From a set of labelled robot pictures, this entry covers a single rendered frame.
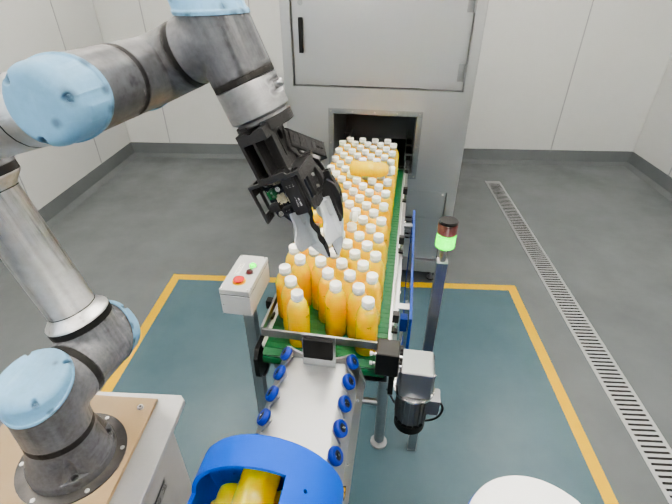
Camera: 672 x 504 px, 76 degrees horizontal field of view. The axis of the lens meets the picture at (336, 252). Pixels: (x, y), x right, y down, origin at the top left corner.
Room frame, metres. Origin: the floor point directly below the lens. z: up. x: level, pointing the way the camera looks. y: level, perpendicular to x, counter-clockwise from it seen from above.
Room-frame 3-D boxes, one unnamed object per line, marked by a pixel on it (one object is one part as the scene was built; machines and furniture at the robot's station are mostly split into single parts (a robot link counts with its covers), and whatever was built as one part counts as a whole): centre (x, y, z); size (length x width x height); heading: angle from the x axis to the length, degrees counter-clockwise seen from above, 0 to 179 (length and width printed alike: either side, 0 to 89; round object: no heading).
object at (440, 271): (1.22, -0.37, 0.55); 0.04 x 0.04 x 1.10; 80
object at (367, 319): (1.00, -0.10, 1.00); 0.07 x 0.07 x 0.19
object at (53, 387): (0.48, 0.50, 1.33); 0.13 x 0.12 x 0.14; 168
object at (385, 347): (0.91, -0.15, 0.95); 0.10 x 0.07 x 0.10; 80
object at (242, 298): (1.15, 0.30, 1.05); 0.20 x 0.10 x 0.10; 170
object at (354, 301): (1.07, -0.07, 1.00); 0.07 x 0.07 x 0.19
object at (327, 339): (0.90, 0.05, 0.99); 0.10 x 0.02 x 0.12; 80
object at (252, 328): (1.15, 0.30, 0.50); 0.04 x 0.04 x 1.00; 80
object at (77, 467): (0.47, 0.50, 1.21); 0.15 x 0.15 x 0.10
